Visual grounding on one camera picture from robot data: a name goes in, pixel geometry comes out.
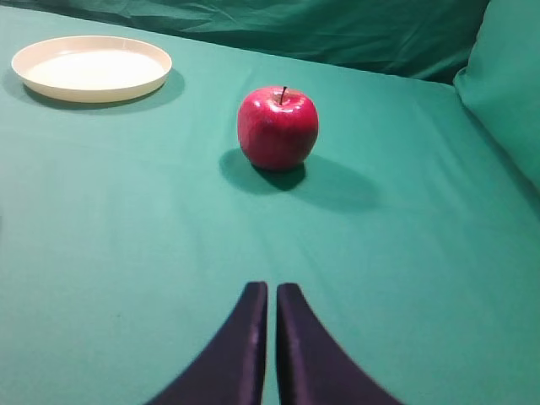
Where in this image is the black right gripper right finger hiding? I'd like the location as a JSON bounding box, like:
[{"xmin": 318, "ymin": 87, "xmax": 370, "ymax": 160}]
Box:
[{"xmin": 276, "ymin": 283, "xmax": 399, "ymax": 405}]

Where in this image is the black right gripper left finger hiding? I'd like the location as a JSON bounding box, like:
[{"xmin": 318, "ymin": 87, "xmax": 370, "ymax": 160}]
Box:
[{"xmin": 149, "ymin": 282, "xmax": 267, "ymax": 404}]

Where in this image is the red apple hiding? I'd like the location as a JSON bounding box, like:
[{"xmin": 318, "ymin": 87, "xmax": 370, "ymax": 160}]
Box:
[{"xmin": 237, "ymin": 86, "xmax": 319, "ymax": 171}]

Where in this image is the pale yellow plate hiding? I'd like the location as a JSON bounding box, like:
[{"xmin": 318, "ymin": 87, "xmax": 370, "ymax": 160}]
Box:
[{"xmin": 11, "ymin": 35, "xmax": 173, "ymax": 104}]

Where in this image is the green table cloth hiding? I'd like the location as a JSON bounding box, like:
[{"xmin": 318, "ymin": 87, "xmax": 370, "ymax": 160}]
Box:
[{"xmin": 1, "ymin": 7, "xmax": 539, "ymax": 404}]

